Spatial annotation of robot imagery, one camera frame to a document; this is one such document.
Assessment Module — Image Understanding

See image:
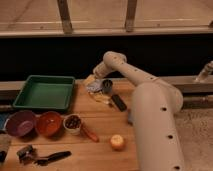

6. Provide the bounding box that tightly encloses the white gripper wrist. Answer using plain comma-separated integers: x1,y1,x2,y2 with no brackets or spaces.
83,61,114,86

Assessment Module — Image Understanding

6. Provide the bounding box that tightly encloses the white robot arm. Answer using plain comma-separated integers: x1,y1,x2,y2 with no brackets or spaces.
93,51,185,171

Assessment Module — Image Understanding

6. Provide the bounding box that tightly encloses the red bowl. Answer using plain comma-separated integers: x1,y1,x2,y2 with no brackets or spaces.
35,111,62,137

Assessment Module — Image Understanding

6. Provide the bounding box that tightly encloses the purple bowl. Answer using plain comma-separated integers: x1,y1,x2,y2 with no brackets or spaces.
5,110,36,137

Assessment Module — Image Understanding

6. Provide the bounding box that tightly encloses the dark metal cup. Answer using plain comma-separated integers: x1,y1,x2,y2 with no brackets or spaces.
102,79,113,94

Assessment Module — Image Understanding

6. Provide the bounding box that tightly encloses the green plastic tray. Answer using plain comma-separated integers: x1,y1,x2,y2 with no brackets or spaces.
13,75,75,112

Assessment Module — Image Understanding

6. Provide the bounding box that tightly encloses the white cup with beans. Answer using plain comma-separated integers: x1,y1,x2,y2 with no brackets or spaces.
63,114,81,135

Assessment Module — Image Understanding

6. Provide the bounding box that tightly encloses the orange carrot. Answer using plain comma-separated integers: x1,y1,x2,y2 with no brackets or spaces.
81,123,99,143

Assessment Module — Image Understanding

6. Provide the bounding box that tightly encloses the blue sponge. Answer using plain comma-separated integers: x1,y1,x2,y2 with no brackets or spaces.
127,109,133,125

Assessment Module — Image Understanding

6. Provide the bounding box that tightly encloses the yellow apple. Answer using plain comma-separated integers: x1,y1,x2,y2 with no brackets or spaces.
110,134,125,150

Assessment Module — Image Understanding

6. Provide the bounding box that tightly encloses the blue object at left edge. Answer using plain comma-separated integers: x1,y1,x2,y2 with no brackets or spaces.
0,113,10,130

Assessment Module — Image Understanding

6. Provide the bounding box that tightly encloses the metal clamp tool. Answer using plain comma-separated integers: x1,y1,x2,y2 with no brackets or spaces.
16,145,36,165

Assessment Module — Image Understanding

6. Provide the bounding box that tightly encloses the grey object at left edge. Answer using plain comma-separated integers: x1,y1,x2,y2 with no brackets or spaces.
0,134,11,165

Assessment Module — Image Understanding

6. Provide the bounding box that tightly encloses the black handled utensil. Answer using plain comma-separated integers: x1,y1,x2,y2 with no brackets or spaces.
34,151,72,166

